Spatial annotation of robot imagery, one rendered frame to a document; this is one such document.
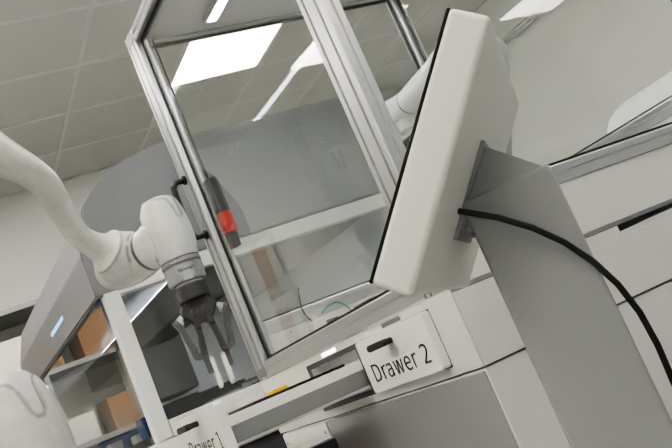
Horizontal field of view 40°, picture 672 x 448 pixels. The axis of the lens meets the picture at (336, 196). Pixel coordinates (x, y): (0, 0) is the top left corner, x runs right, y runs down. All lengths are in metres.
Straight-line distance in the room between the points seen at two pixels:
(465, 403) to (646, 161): 0.65
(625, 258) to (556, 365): 0.74
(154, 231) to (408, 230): 1.15
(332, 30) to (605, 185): 0.62
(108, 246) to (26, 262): 4.23
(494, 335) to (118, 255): 0.91
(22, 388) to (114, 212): 1.32
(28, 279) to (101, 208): 3.47
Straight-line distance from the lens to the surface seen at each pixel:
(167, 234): 2.05
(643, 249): 1.90
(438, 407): 1.78
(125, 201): 2.91
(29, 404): 1.63
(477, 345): 1.61
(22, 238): 6.39
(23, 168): 1.91
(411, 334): 1.73
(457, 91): 0.99
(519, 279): 1.15
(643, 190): 1.96
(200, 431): 1.97
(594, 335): 1.15
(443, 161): 0.98
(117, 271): 2.15
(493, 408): 1.64
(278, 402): 1.89
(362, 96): 1.67
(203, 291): 2.05
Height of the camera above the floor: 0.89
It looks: 10 degrees up
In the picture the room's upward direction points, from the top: 23 degrees counter-clockwise
